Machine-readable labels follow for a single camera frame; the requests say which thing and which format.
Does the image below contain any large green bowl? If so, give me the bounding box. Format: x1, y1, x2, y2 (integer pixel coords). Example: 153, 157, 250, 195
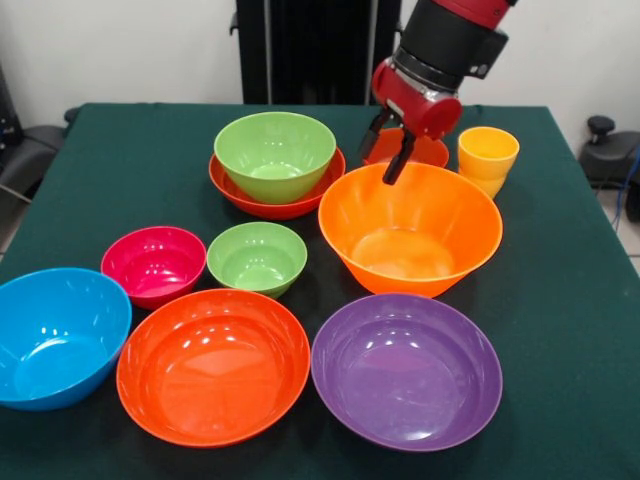
213, 111, 338, 205

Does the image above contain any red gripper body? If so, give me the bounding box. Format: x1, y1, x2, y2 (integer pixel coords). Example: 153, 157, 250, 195
371, 58, 464, 141

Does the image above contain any small red bowl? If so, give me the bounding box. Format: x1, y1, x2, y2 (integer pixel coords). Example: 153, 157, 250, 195
363, 127, 451, 171

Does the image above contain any pink bowl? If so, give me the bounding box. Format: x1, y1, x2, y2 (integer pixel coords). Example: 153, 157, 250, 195
100, 225, 208, 312

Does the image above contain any purple bowl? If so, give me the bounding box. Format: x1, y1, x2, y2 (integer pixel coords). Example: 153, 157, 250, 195
310, 293, 504, 454

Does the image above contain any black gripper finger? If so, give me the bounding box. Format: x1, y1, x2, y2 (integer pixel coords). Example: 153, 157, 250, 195
382, 130, 416, 187
358, 108, 392, 159

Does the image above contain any large orange bowl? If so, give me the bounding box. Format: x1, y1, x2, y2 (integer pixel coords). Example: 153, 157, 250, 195
317, 161, 504, 300

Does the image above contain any small green bowl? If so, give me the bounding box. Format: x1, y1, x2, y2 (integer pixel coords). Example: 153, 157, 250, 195
206, 221, 309, 300

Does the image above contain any yellow cup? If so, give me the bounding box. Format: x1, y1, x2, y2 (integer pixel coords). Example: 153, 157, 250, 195
457, 126, 521, 201

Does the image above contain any black device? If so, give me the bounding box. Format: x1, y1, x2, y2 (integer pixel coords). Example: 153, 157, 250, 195
0, 62, 24, 149

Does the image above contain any blue cable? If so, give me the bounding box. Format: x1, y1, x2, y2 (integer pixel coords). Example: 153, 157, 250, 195
609, 144, 640, 221

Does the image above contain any large red bowl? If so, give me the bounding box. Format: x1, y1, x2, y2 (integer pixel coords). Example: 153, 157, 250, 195
208, 147, 347, 222
115, 288, 312, 449

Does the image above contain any dark green table cloth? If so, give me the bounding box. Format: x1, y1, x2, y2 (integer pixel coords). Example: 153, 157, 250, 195
0, 102, 640, 480

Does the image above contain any blue bowl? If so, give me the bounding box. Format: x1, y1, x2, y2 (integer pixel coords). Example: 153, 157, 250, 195
0, 267, 134, 413

